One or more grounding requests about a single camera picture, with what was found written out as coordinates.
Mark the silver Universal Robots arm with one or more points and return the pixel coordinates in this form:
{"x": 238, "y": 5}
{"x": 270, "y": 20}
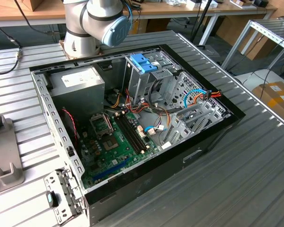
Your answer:
{"x": 78, "y": 23}

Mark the metal disk bay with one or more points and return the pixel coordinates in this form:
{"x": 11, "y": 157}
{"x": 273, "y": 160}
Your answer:
{"x": 180, "y": 124}

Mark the black RAM slot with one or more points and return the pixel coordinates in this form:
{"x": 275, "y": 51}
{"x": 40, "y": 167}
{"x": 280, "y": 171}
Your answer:
{"x": 129, "y": 133}
{"x": 135, "y": 131}

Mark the grey metal drive cage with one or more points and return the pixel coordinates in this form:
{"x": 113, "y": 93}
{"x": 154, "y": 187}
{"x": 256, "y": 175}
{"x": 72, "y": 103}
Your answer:
{"x": 135, "y": 87}

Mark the blue plastic drive latch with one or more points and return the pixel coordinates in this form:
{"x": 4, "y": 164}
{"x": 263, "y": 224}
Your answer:
{"x": 142, "y": 61}

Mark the green motherboard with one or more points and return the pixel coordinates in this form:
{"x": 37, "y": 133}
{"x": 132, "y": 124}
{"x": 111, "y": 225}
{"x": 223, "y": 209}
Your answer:
{"x": 118, "y": 160}

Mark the blue expansion slot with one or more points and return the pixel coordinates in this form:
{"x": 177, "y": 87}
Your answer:
{"x": 116, "y": 167}

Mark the grey Dell power supply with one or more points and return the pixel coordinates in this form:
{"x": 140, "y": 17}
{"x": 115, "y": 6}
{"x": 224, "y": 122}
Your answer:
{"x": 78, "y": 94}

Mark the open black PC case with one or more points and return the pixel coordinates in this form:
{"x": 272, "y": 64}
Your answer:
{"x": 191, "y": 165}

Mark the black case fan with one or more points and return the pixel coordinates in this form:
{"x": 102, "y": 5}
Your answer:
{"x": 68, "y": 127}

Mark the long wooden desk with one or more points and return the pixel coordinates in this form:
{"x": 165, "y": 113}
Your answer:
{"x": 180, "y": 11}

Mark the black tripod stand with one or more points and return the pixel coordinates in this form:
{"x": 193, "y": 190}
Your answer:
{"x": 201, "y": 20}

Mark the large brown box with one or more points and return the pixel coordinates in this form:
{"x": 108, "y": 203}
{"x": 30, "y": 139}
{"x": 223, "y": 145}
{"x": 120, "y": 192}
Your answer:
{"x": 229, "y": 30}

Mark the cardboard box with labels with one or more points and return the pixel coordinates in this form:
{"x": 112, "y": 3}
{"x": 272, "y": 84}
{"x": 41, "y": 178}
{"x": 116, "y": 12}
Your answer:
{"x": 274, "y": 101}

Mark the grey parts rack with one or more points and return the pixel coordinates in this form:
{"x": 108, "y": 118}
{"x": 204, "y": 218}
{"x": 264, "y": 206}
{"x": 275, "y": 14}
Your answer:
{"x": 4, "y": 151}

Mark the wooden crate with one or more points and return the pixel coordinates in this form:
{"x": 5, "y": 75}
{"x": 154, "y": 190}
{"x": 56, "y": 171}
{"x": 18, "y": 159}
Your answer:
{"x": 38, "y": 5}

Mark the brown arm base plate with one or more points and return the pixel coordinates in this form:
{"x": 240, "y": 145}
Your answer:
{"x": 62, "y": 47}

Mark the hinged metal slot bracket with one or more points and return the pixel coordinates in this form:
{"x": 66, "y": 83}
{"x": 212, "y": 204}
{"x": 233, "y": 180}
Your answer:
{"x": 53, "y": 182}

